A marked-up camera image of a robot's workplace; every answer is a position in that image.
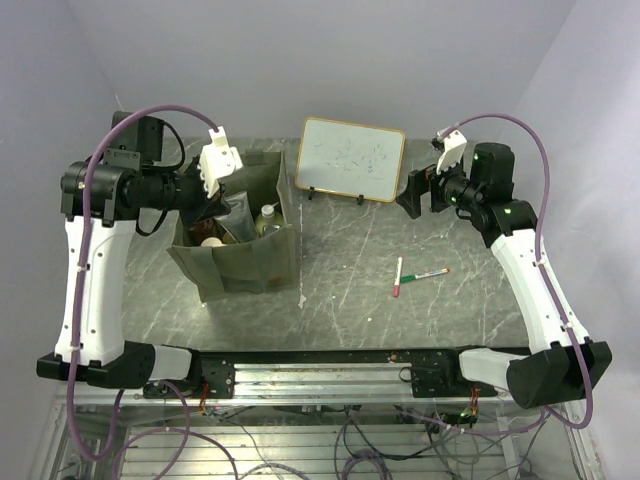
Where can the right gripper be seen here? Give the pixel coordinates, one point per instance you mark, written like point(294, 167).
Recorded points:
point(421, 181)

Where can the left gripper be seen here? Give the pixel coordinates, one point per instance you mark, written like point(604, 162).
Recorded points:
point(206, 208)

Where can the green bottle beige pump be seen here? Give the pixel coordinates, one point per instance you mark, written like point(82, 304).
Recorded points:
point(212, 242)

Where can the yellow-green lotion bottle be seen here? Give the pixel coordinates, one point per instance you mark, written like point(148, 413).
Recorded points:
point(268, 220)

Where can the orange bottle pink cap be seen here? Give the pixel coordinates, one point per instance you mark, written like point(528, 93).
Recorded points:
point(201, 231)

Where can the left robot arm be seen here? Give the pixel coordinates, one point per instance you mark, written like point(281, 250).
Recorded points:
point(101, 203)

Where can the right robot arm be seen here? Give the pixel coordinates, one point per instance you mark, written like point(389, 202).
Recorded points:
point(563, 363)

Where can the green canvas bag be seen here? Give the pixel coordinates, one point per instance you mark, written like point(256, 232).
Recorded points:
point(267, 264)

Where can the small whiteboard with stand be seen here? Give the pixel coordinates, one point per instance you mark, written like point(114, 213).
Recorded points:
point(349, 159)

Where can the green whiteboard marker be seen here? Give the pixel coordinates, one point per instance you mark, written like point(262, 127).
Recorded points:
point(414, 277)

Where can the pink whiteboard marker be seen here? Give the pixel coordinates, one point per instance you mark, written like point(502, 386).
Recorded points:
point(397, 277)

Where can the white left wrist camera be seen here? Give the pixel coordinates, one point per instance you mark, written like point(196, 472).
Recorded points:
point(217, 160)

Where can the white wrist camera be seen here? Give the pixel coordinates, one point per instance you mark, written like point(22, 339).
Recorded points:
point(217, 160)
point(453, 147)

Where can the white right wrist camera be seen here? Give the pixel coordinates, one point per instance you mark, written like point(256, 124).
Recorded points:
point(453, 147)

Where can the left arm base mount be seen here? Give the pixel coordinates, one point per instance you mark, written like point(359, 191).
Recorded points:
point(214, 379)

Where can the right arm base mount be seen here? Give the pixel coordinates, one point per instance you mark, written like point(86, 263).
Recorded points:
point(436, 373)

